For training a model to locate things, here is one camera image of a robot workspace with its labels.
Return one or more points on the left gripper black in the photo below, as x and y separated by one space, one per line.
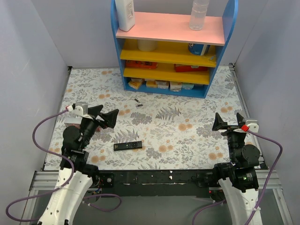
98 118

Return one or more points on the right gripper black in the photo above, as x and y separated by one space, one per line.
231 128

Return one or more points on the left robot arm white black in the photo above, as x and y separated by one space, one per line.
76 176

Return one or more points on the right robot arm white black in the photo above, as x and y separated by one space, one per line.
237 177

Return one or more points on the red snack box on table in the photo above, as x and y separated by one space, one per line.
72 122

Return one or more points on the yellow tissue pack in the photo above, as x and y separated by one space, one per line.
136 83

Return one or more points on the floral tablecloth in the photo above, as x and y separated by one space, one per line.
176 132

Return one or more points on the orange red snack box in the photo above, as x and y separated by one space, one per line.
141 64

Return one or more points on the red snack box on shelf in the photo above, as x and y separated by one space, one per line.
189 68

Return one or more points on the blue white can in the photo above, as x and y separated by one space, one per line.
198 49

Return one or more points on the blue wooden shelf unit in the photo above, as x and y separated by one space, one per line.
173 35

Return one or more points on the white plastic bottle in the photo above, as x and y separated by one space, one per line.
126 14

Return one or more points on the clear plastic water bottle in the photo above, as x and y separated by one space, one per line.
198 14

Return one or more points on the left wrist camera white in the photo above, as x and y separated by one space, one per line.
79 108

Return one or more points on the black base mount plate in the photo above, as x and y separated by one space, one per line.
197 183

